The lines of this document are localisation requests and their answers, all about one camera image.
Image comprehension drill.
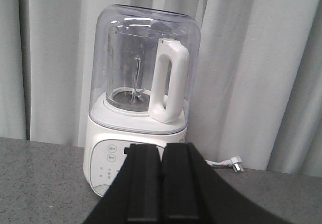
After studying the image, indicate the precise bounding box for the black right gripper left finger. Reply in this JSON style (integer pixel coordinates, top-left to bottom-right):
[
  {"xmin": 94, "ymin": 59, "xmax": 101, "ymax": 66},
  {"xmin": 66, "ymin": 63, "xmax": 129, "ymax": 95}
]
[{"xmin": 84, "ymin": 144, "xmax": 160, "ymax": 223}]

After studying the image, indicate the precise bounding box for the white blender with clear jar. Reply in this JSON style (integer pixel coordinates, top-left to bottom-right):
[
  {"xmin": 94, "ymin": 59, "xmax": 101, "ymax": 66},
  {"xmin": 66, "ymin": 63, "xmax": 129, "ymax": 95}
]
[{"xmin": 83, "ymin": 4, "xmax": 201, "ymax": 196}]

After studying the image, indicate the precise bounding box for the white blender power cable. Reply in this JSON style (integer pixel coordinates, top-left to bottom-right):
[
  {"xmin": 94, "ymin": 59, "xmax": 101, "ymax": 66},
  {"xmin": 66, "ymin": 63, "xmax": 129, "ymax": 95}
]
[{"xmin": 205, "ymin": 156, "xmax": 245, "ymax": 174}]

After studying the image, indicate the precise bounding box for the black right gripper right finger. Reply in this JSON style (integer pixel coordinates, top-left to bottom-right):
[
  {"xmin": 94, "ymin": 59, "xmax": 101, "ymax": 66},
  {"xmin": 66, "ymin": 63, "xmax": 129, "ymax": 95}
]
[{"xmin": 162, "ymin": 143, "xmax": 286, "ymax": 223}]

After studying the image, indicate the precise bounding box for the grey pleated curtain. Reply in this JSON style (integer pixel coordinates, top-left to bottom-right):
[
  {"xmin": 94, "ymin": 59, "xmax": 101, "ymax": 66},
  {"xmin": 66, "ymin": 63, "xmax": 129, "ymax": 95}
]
[{"xmin": 1, "ymin": 0, "xmax": 321, "ymax": 176}]

